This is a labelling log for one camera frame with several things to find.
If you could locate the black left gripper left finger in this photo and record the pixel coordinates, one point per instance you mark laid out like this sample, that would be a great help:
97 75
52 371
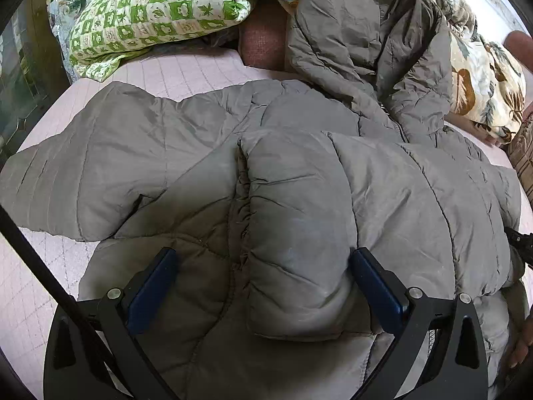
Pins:
95 353

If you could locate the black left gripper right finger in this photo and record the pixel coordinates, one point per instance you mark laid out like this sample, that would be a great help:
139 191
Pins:
456 367

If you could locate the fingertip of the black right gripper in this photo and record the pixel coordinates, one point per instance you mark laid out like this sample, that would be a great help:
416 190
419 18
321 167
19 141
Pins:
523 243

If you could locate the grey-brown quilted puffer jacket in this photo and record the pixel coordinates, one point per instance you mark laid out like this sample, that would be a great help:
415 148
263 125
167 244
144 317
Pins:
262 189

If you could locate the person's right hand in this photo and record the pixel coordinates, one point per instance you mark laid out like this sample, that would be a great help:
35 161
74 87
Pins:
523 344

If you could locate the pink quilted mattress cover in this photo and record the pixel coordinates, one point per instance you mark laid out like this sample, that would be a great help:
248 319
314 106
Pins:
26 308

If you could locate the striped floral cushion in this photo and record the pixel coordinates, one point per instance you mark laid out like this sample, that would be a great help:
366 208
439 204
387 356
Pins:
520 153

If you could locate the beige leaf-print blanket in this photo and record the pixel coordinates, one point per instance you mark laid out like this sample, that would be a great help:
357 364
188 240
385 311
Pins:
489 85

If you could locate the dark wooden glass door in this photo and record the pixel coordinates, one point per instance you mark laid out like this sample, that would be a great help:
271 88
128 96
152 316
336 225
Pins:
32 73

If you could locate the reddish-brown headboard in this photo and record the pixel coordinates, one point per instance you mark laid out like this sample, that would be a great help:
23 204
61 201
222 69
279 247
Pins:
262 37

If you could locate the green white patterned pillow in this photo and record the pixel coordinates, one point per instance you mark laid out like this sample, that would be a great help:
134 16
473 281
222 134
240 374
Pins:
110 31

